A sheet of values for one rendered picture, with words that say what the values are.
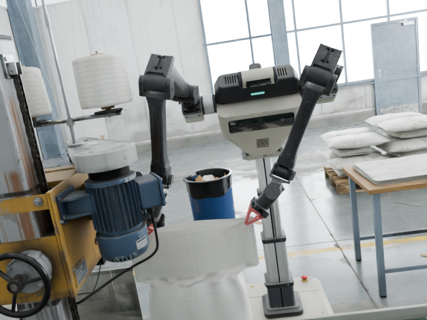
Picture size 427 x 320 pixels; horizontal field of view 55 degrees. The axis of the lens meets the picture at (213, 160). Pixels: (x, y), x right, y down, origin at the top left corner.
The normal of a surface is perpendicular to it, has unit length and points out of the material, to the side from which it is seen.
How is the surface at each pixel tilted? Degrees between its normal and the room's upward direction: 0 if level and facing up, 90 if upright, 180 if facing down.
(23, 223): 90
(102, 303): 90
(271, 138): 130
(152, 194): 90
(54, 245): 90
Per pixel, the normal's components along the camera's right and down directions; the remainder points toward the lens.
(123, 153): 0.74, 0.04
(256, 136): 0.07, 0.79
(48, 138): -0.04, 0.22
